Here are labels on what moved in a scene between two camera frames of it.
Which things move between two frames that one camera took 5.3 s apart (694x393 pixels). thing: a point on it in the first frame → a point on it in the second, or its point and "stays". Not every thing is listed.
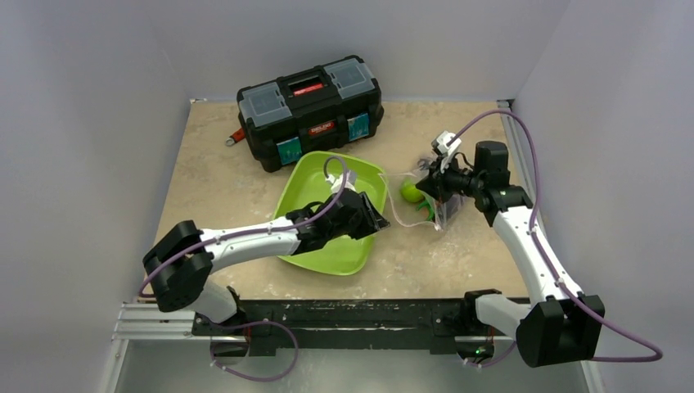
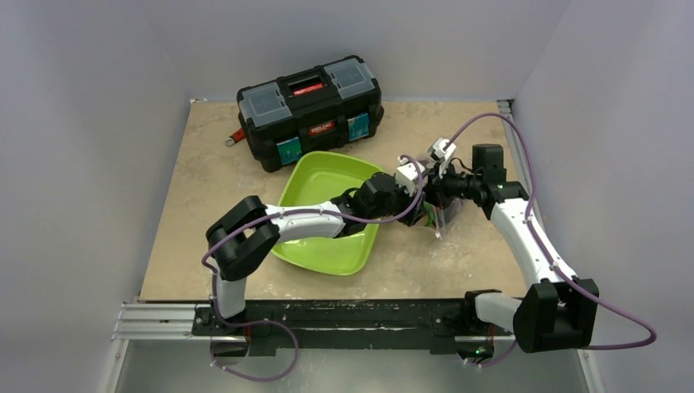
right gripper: [437, 181] stays
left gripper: [371, 219] → [407, 200]
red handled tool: [236, 137] stays
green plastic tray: [305, 182] stays
